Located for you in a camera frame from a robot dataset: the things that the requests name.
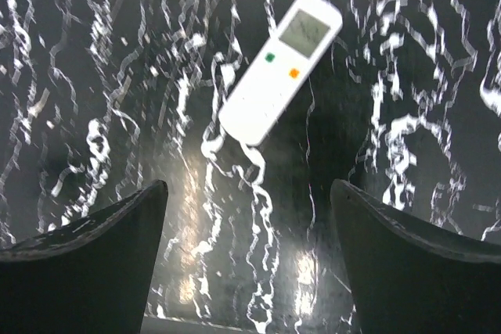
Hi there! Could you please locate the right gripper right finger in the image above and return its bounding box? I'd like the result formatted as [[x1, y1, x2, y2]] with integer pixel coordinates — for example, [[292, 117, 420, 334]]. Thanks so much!
[[330, 179, 500, 333]]

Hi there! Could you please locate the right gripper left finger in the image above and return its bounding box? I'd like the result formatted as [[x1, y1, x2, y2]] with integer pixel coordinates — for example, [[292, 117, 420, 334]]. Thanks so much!
[[1, 180, 168, 333]]

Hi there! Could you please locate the white remote control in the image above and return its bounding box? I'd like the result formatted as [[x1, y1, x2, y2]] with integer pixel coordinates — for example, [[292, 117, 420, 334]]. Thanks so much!
[[218, 0, 343, 146]]

